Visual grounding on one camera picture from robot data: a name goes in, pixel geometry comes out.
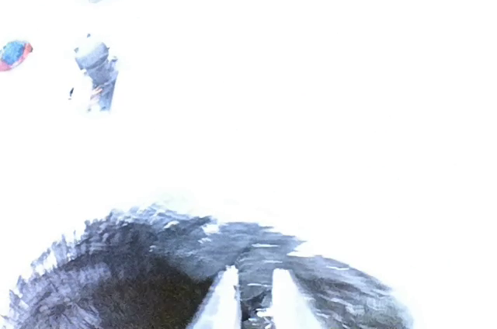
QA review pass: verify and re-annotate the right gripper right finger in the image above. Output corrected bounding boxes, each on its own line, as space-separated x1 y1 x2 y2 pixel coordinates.
271 268 321 329

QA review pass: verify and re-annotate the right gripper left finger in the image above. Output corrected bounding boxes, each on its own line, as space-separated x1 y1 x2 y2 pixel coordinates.
188 265 242 329

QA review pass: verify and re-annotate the black plastic trash bag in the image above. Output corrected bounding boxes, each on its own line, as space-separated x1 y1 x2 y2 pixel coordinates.
1 206 412 328

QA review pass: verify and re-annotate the blue red background object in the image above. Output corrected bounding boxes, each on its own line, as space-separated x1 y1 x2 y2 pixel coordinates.
1 40 33 71

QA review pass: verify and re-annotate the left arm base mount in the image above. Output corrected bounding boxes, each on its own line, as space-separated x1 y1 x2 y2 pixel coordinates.
68 33 119 113

